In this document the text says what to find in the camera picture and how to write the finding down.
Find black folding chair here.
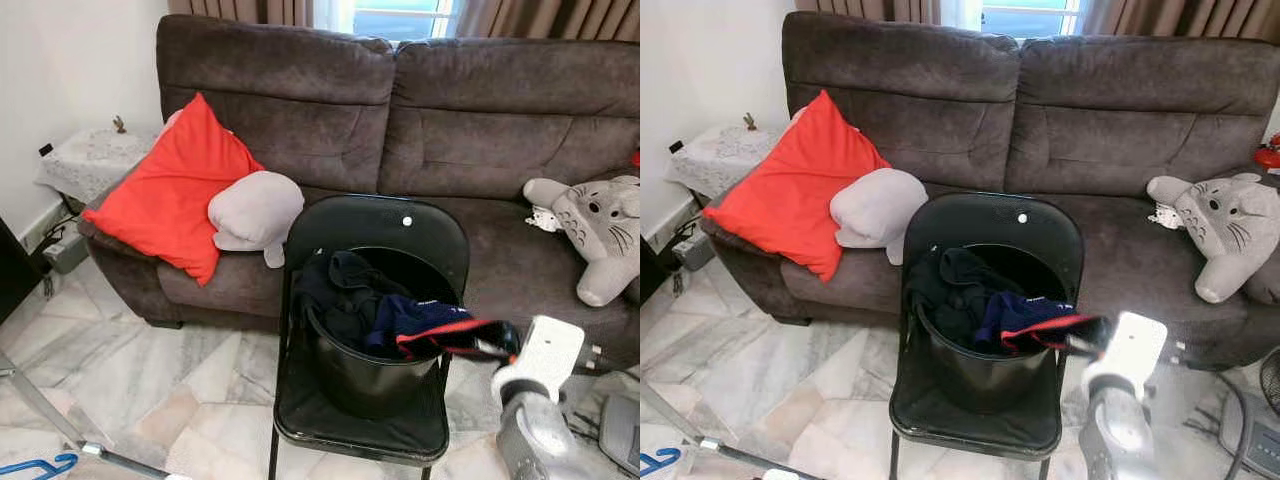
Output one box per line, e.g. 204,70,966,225
888,192,1088,480
268,195,471,480

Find navy shorts with red trim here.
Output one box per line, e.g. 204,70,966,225
975,290,1111,356
363,293,521,363

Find dark brown fabric sofa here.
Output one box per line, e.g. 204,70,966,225
700,10,1280,371
78,13,640,371

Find black floor fan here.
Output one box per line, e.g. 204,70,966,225
1258,345,1280,421

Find red square cushion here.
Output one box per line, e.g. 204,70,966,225
82,92,266,288
703,90,891,284

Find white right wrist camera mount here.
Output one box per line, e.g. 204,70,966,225
490,315,587,403
1085,311,1169,401

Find brown curtain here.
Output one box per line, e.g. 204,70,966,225
455,0,640,43
165,0,316,28
795,0,946,26
1085,0,1280,39

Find black plastic bucket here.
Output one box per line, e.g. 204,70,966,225
918,245,1076,416
305,245,463,421

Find grey Totoro plush toy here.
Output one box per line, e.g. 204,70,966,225
522,175,640,309
1147,172,1280,304

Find side table with lace cloth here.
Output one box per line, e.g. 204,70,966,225
665,120,791,201
35,122,161,206

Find grey plush pillow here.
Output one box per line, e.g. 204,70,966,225
207,170,306,269
830,167,931,266

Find grey floor appliance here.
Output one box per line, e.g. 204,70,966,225
1218,390,1280,480
598,393,640,479

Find bright window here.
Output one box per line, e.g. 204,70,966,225
315,0,461,41
945,0,1086,39

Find dark crumpled garment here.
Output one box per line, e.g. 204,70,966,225
292,250,406,351
905,247,1021,346

